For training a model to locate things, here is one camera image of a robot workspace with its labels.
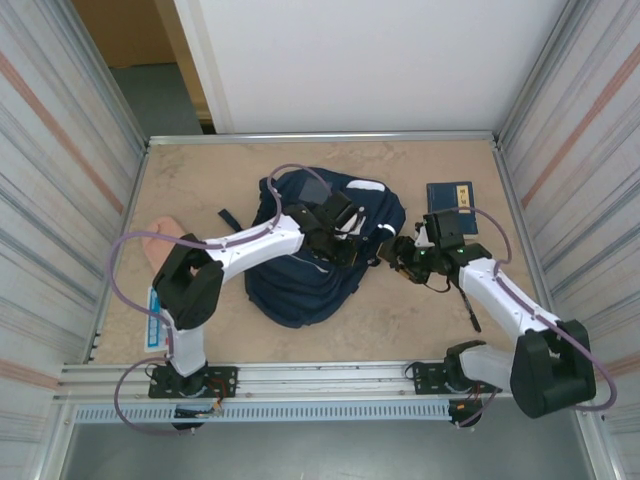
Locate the aluminium mounting rail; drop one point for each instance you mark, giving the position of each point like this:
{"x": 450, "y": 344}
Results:
{"x": 320, "y": 380}

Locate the black pen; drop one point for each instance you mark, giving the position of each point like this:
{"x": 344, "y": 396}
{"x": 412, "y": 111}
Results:
{"x": 472, "y": 320}

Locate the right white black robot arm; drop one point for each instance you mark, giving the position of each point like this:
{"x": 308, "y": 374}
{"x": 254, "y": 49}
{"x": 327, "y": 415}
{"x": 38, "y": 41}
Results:
{"x": 500, "y": 295}

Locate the pink cloth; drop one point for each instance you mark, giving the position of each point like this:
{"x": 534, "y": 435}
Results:
{"x": 155, "y": 240}

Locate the dark blue book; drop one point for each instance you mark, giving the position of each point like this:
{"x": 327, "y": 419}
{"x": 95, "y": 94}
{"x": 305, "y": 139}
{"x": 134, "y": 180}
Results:
{"x": 445, "y": 200}

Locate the aluminium table edge frame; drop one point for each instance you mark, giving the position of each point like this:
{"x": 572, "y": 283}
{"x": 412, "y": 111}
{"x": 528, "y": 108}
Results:
{"x": 320, "y": 136}

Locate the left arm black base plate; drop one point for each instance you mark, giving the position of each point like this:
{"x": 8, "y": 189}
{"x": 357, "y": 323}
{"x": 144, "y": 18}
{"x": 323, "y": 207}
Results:
{"x": 225, "y": 382}

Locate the navy blue backpack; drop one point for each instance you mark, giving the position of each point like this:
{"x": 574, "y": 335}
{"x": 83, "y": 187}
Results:
{"x": 300, "y": 295}

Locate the aluminium enclosure post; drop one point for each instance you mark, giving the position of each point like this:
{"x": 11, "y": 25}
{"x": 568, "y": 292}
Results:
{"x": 115, "y": 85}
{"x": 537, "y": 70}

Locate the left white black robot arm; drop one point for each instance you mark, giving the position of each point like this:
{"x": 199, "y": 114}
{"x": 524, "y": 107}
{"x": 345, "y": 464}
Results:
{"x": 250, "y": 245}

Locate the brown wooden door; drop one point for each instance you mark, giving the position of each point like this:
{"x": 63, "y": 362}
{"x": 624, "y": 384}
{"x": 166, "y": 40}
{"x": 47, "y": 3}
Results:
{"x": 130, "y": 30}

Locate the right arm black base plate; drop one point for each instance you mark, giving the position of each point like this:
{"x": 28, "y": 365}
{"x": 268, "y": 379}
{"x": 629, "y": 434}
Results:
{"x": 425, "y": 377}

